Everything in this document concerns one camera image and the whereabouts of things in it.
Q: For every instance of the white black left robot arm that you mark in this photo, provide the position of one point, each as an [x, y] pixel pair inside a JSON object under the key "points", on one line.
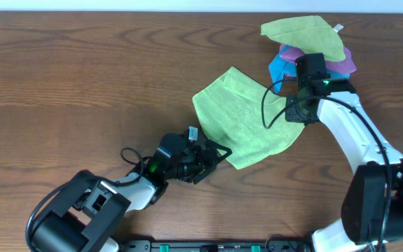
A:
{"points": [[83, 213]]}

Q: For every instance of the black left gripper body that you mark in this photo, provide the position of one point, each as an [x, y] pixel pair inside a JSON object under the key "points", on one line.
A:
{"points": [[205, 159]]}

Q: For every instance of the olive green cloth on pile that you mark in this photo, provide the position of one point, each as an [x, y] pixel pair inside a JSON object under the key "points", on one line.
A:
{"points": [[311, 34]]}

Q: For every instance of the light green microfiber cloth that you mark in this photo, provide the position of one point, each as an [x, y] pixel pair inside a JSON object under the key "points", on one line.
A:
{"points": [[230, 110]]}

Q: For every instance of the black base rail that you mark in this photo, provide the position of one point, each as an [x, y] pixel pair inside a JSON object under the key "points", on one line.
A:
{"points": [[273, 245]]}

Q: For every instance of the purple cloth in pile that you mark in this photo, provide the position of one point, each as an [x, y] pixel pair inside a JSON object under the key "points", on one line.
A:
{"points": [[347, 66]]}

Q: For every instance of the blue cloth in pile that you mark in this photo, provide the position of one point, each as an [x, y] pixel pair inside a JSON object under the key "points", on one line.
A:
{"points": [[280, 68]]}

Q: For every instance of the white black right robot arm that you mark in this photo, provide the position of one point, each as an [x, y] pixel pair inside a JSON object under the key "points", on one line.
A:
{"points": [[372, 211]]}

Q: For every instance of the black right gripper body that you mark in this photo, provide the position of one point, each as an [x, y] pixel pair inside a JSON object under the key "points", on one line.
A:
{"points": [[298, 113]]}

